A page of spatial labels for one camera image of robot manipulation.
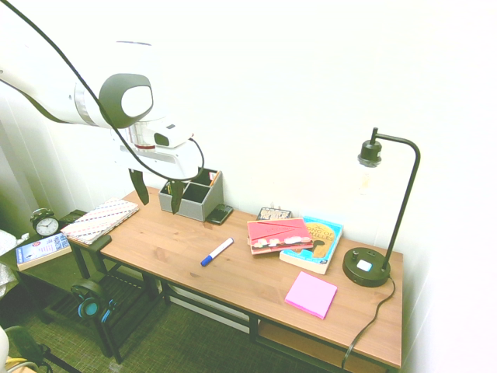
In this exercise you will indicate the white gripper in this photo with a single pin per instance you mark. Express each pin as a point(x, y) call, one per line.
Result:
point(163, 157)

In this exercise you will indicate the white marker with blue cap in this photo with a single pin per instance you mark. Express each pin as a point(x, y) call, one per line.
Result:
point(217, 252)

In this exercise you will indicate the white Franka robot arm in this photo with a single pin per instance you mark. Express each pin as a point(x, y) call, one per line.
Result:
point(58, 77)

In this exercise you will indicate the grey fabric desk organizer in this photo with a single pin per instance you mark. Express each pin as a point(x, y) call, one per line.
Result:
point(196, 196)

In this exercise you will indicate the orange pen in organizer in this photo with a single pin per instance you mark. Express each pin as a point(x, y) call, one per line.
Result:
point(213, 178)

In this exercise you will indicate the striped patterned notebook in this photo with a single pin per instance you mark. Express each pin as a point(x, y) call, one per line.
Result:
point(100, 220)

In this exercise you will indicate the black smartphone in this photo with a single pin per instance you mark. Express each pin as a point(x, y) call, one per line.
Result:
point(220, 214)

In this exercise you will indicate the black alarm clock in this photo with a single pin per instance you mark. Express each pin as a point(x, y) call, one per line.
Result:
point(45, 223)

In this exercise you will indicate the small dark book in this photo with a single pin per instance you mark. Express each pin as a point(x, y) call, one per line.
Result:
point(275, 213)

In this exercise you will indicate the red book with sticky tabs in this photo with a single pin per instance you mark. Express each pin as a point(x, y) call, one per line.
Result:
point(277, 235)

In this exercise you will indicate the black and blue headphones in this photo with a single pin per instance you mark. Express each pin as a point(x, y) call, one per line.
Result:
point(92, 301)

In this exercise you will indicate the blue and white paperback book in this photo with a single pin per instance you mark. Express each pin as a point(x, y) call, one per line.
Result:
point(42, 250)

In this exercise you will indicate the black side table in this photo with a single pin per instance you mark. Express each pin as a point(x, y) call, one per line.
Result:
point(58, 279)

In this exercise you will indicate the blue Song of Achilles book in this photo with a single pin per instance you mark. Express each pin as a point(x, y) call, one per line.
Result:
point(316, 248)

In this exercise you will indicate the pink sticky note pad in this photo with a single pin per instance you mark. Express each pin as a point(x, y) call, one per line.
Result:
point(311, 294)

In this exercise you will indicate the black desk lamp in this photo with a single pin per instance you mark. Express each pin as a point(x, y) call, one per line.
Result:
point(388, 217)

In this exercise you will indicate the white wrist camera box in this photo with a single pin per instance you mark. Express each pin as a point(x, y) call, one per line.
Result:
point(171, 134)

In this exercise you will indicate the wooden desk with black frame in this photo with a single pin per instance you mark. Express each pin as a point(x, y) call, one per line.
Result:
point(248, 268)

